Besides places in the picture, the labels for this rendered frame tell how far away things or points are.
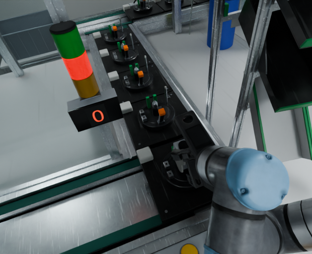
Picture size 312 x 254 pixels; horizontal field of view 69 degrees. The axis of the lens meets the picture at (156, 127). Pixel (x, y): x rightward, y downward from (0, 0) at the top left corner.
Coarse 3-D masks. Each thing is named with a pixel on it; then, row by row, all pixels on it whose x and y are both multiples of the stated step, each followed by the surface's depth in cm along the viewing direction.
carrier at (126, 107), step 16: (160, 96) 95; (176, 96) 94; (128, 112) 90; (144, 112) 86; (176, 112) 87; (128, 128) 84; (144, 128) 84; (160, 128) 81; (176, 128) 82; (144, 144) 78; (160, 144) 79
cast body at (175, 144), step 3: (177, 141) 63; (180, 141) 63; (183, 141) 62; (174, 144) 63; (177, 144) 62; (180, 144) 61; (183, 144) 61; (186, 144) 61; (174, 147) 63; (177, 147) 62; (180, 147) 60; (183, 147) 60; (186, 147) 60; (183, 165) 62; (186, 165) 62; (183, 168) 63; (186, 168) 64
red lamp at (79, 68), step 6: (84, 54) 46; (66, 60) 45; (72, 60) 45; (78, 60) 45; (84, 60) 46; (66, 66) 46; (72, 66) 46; (78, 66) 46; (84, 66) 47; (90, 66) 49; (72, 72) 47; (78, 72) 47; (84, 72) 48; (90, 72) 49; (72, 78) 48; (78, 78) 48; (84, 78) 48
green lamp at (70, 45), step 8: (72, 32) 42; (56, 40) 42; (64, 40) 42; (72, 40) 42; (80, 40) 44; (64, 48) 43; (72, 48) 43; (80, 48) 44; (64, 56) 44; (72, 56) 44
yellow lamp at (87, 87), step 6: (90, 78) 49; (78, 84) 49; (84, 84) 49; (90, 84) 50; (96, 84) 52; (78, 90) 51; (84, 90) 50; (90, 90) 51; (96, 90) 52; (84, 96) 52; (90, 96) 52
